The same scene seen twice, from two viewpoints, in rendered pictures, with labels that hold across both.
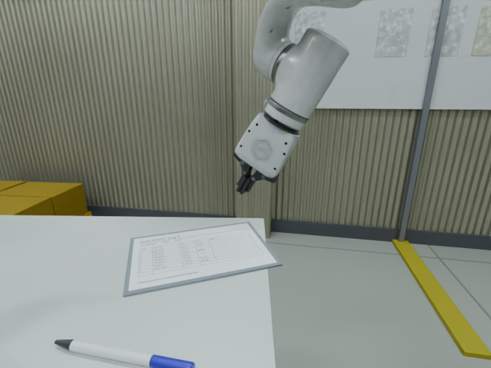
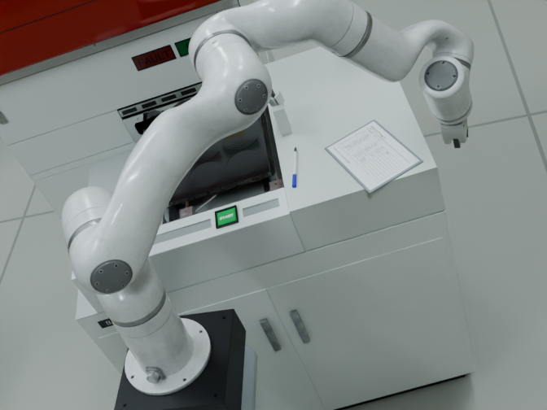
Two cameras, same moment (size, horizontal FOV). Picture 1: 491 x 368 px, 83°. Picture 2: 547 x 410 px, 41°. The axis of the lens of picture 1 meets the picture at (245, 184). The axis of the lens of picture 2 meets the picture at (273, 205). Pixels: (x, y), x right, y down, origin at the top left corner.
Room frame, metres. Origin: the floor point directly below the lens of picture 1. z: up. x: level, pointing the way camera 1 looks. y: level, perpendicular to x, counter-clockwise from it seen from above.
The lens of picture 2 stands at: (0.28, -1.24, 2.13)
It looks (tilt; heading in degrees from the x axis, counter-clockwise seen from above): 43 degrees down; 97
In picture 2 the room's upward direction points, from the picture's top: 23 degrees counter-clockwise
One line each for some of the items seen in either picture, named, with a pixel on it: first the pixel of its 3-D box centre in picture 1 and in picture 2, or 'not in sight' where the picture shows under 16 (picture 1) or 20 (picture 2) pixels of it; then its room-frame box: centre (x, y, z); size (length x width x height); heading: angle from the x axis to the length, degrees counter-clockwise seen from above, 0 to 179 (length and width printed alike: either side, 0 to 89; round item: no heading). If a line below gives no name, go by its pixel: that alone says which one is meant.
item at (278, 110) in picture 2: not in sight; (278, 109); (0.20, 0.27, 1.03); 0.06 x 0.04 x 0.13; 88
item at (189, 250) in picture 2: not in sight; (188, 251); (-0.12, 0.03, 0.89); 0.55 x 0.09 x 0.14; 178
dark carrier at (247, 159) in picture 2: not in sight; (204, 150); (-0.04, 0.39, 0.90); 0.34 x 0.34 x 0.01; 88
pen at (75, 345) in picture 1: (120, 354); (295, 166); (0.20, 0.11, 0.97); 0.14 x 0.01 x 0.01; 79
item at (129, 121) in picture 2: not in sight; (196, 108); (-0.05, 0.60, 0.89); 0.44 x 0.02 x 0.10; 178
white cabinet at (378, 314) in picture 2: not in sight; (284, 276); (0.03, 0.28, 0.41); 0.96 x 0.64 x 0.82; 178
